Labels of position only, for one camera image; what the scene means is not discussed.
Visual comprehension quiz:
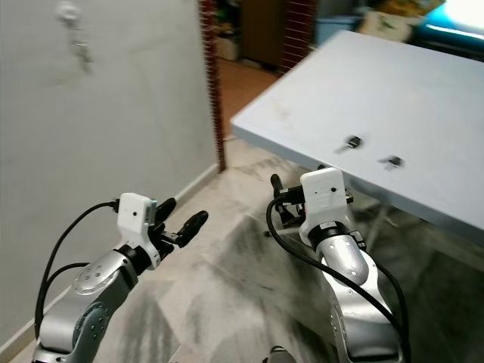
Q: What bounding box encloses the grey robot leg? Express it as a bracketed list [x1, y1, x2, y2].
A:
[268, 346, 296, 363]

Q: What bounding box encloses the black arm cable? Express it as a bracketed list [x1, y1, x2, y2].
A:
[266, 198, 413, 363]
[34, 200, 122, 349]

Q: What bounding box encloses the wide red brick pillar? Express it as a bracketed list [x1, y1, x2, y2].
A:
[276, 0, 318, 76]

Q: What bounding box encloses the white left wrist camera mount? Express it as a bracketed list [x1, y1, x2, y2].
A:
[117, 192, 161, 269]

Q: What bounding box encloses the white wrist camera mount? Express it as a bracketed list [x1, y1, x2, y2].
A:
[299, 166, 352, 244]
[117, 192, 161, 269]

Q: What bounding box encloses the blue plastic bin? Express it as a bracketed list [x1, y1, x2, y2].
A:
[316, 15, 360, 46]

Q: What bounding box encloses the brown wooden door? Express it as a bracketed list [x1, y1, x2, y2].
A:
[238, 0, 284, 69]

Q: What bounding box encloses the pale blue table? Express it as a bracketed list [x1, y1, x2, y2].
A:
[231, 30, 484, 243]

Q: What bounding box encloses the cream printed box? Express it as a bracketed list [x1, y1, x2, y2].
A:
[359, 9, 417, 40]

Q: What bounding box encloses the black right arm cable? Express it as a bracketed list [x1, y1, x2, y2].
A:
[266, 198, 413, 363]

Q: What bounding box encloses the key bunch on metal ring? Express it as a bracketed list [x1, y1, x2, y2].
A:
[70, 21, 93, 73]

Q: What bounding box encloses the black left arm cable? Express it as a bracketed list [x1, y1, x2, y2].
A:
[34, 200, 122, 349]

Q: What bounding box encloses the bright blue sheet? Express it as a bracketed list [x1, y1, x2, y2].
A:
[420, 0, 484, 54]

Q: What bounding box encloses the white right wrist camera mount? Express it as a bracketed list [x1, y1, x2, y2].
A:
[299, 166, 352, 244]

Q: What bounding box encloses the narrow red brick pillar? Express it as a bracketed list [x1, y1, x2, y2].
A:
[197, 0, 228, 173]

